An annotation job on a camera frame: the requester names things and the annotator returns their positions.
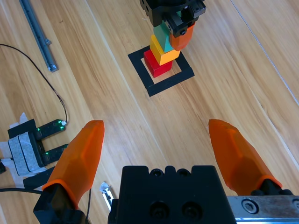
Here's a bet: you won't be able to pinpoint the thin black sensor wire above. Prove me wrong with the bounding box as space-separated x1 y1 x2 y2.
0 43 69 124

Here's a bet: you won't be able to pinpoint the red wooden cube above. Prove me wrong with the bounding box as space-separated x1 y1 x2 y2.
143 50 174 78

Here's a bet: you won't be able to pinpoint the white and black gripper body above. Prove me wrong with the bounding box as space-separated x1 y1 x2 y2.
139 0 207 28

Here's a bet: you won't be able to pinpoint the grey foam pad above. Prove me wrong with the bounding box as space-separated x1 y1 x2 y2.
7 137 30 177
18 132 41 172

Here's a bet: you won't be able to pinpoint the black tape patch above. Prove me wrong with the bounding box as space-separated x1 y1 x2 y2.
7 119 36 139
22 166 57 190

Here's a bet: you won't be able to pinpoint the black tape square outline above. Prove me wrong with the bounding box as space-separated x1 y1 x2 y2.
128 45 195 98

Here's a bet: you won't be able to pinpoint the green wooden cube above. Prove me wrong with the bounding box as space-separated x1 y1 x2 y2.
153 20 175 53

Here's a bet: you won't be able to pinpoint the black forked sensor green lights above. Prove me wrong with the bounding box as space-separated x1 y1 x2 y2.
28 119 70 168

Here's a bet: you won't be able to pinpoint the grey aluminium rail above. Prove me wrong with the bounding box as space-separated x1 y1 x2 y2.
19 0 60 73

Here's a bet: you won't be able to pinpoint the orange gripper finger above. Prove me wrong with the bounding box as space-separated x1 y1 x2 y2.
33 119 105 224
163 13 196 52
208 119 293 196

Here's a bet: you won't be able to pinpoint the small silver metal piece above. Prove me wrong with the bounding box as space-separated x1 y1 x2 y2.
100 182 115 212

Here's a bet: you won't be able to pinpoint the yellow wooden cube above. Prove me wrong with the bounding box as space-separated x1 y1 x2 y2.
149 34 181 66

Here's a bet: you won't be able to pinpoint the black cable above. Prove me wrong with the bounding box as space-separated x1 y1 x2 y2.
0 187 44 195

